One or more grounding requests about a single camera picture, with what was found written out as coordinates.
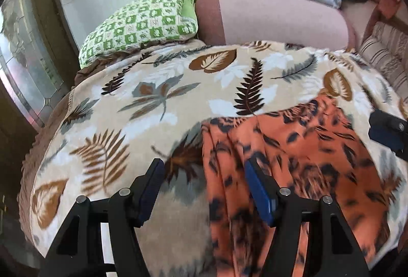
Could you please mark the pink bolster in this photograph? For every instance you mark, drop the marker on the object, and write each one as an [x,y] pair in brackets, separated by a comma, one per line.
[280,21]

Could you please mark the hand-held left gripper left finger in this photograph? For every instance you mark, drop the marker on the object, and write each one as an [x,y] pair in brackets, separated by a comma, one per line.
[151,194]

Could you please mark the leaf print blanket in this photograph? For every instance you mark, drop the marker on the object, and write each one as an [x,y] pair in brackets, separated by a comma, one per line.
[153,104]

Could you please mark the green checked pillow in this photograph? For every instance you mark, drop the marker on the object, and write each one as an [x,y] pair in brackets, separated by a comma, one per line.
[140,28]

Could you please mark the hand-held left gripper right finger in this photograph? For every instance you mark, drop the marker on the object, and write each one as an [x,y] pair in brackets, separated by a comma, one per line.
[259,197]

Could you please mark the orange floral garment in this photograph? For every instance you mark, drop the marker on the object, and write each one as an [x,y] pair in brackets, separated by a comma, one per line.
[302,168]

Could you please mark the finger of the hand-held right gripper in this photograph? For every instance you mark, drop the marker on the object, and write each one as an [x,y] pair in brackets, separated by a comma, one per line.
[387,136]

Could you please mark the striped cushion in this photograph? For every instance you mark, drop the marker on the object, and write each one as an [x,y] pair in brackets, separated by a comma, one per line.
[385,53]

